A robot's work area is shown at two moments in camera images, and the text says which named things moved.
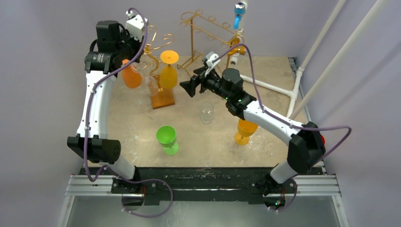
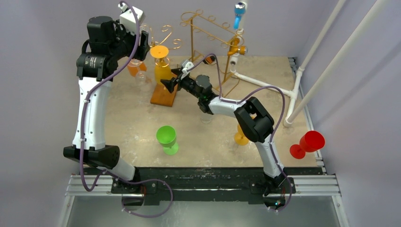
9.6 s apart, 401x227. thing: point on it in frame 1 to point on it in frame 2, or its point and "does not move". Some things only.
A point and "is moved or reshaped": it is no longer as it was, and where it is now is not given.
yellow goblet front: (245, 130) does not move
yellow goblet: (168, 74) is moved or reshaped
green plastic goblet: (166, 135) does not move
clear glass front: (150, 83) is moved or reshaped
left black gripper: (125, 34) does not move
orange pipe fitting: (240, 50) does not move
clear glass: (206, 112) does not move
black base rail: (201, 185) does not move
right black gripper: (198, 84) to (178, 81)
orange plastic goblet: (132, 78) to (135, 66)
